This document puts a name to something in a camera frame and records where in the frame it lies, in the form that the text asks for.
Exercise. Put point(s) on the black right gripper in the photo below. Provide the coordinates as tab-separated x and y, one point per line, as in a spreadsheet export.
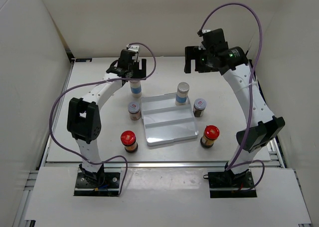
194	53

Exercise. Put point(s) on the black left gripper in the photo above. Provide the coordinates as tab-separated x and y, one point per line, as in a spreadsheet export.
139	72

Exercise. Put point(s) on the silver-lid blue-label bottle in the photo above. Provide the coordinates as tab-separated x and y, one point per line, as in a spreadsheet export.
136	88
182	93

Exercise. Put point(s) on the white-lid spice jar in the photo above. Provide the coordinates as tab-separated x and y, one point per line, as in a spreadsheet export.
199	107
134	110

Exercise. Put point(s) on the red-lid chili jar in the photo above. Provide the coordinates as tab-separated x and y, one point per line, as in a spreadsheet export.
210	135
129	141

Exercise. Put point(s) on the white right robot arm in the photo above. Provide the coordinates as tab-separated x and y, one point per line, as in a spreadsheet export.
262	124

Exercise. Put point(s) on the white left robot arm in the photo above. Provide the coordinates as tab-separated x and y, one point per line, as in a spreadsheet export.
84	122

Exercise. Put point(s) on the white compartment tray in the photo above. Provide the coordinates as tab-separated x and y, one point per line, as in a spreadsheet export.
165	122

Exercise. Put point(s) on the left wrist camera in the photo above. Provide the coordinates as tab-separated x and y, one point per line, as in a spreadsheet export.
133	47

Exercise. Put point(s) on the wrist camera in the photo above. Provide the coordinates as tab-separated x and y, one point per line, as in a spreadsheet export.
133	47
211	37

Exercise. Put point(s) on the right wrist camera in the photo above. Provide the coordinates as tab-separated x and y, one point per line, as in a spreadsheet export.
211	37

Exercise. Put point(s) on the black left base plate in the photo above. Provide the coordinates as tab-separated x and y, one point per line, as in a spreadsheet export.
107	186

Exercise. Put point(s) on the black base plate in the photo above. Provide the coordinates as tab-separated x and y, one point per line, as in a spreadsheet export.
223	185
107	186

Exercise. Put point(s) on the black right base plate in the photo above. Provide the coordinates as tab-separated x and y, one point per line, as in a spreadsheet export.
223	185

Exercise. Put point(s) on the aluminium frame rail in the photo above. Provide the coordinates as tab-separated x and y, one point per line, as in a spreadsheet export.
274	163

